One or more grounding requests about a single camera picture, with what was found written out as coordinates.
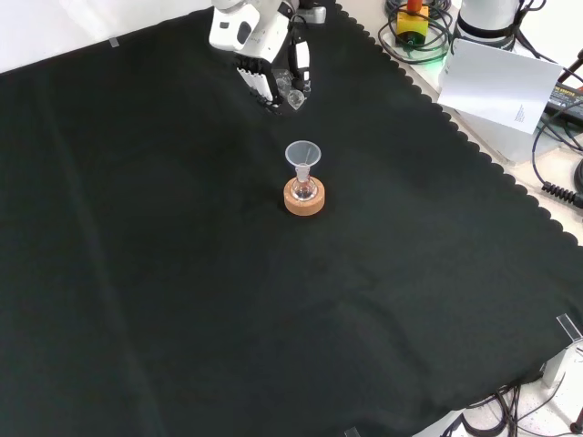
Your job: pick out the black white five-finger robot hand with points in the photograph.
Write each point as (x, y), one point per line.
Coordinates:
(259, 84)

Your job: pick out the clear plastic funnel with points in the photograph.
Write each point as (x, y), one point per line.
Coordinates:
(303, 155)

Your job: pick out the clear round-bottom flask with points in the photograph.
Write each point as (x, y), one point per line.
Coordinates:
(304, 189)

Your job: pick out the clear tape piece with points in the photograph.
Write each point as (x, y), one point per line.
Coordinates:
(352, 432)
(114, 43)
(569, 325)

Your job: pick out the yellow stop button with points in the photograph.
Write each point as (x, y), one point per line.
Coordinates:
(412, 27)

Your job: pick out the black cloth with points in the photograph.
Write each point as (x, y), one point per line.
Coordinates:
(182, 273)

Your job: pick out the white paper board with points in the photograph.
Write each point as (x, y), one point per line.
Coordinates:
(492, 86)

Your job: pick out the black power adapter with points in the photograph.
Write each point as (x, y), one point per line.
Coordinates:
(567, 107)

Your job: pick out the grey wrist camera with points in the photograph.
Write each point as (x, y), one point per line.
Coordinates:
(313, 14)

